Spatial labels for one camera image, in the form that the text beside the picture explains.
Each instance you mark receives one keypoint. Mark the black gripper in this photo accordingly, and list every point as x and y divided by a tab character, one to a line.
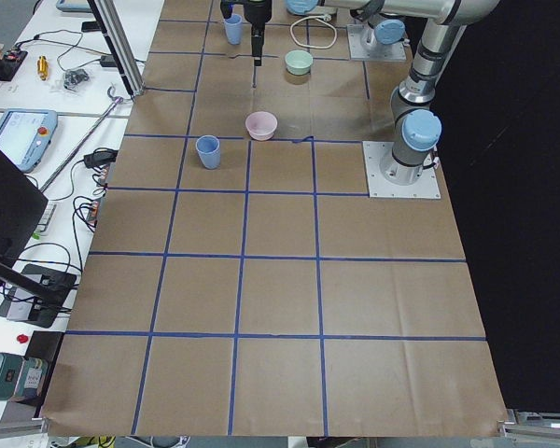
257	13

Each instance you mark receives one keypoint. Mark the blue cup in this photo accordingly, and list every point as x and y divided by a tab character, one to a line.
208	149
233	29

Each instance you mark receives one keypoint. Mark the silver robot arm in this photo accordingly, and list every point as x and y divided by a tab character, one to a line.
417	130
380	29

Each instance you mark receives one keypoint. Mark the green bowl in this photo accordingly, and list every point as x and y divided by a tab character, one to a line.
298	62

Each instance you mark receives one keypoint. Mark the pink bowl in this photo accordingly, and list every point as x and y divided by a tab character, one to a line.
261	125

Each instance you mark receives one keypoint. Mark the metal rod with hook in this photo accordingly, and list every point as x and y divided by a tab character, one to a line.
115	100

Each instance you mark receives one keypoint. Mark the black smartphone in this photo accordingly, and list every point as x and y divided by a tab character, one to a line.
90	26

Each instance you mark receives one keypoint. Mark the blue teach pendant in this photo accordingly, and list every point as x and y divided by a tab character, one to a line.
73	6
25	135

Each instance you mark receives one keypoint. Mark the black power adapter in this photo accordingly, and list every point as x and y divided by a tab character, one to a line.
100	157

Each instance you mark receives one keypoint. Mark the yellow cylindrical tool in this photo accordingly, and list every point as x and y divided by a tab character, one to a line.
42	68

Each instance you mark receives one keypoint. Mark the brown paper table cover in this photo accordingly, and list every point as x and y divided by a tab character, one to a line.
271	295

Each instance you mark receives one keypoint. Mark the black circuit board box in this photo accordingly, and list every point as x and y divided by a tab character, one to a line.
10	63

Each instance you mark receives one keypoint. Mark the black monitor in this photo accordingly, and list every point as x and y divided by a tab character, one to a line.
21	207

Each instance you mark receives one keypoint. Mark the black monitor stand base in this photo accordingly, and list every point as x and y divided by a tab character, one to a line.
37	296

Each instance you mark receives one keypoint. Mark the green metal box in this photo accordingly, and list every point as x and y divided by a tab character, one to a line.
21	377

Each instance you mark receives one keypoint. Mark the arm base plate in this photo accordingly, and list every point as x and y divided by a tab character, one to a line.
378	51
403	186

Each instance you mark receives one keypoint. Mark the aluminium frame post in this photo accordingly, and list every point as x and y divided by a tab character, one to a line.
104	11

